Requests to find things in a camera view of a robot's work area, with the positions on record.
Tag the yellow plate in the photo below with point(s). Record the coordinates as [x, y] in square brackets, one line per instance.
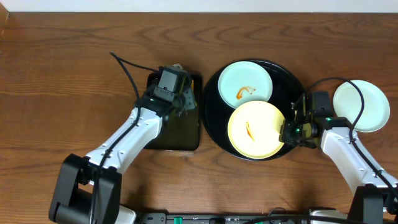
[254, 129]

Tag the green and orange sponge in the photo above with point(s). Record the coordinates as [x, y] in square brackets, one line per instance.
[193, 86]

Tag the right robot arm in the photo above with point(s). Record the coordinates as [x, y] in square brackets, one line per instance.
[374, 190]

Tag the light blue plate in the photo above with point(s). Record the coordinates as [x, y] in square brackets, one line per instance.
[244, 81]
[347, 103]

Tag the black rectangular water tray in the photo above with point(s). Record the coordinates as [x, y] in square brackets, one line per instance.
[181, 132]

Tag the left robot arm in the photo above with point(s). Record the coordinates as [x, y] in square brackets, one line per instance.
[88, 188]

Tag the round black serving tray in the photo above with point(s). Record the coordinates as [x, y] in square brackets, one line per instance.
[215, 113]

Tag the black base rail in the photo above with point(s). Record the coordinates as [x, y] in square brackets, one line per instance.
[163, 218]

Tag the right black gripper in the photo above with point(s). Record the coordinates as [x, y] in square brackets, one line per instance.
[288, 133]

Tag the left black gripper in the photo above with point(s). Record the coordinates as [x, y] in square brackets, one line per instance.
[189, 98]

